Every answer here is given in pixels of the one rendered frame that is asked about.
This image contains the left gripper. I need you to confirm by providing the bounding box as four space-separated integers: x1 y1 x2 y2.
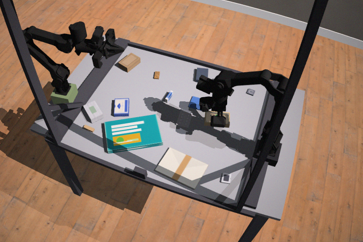
86 28 125 68

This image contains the wooden ball-in-hole puzzle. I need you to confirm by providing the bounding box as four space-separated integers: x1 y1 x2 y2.
204 111 230 128

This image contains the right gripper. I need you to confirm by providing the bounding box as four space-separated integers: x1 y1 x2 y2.
210 99 227 128

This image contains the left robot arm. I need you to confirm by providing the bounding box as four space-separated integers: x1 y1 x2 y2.
22 22 104 96

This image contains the teal rectangular box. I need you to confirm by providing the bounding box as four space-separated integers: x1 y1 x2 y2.
104 114 163 154

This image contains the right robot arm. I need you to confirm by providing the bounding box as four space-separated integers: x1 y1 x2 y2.
196 69 288 157

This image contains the blue flat rectangular slab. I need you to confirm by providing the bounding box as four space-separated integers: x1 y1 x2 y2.
188 96 201 111

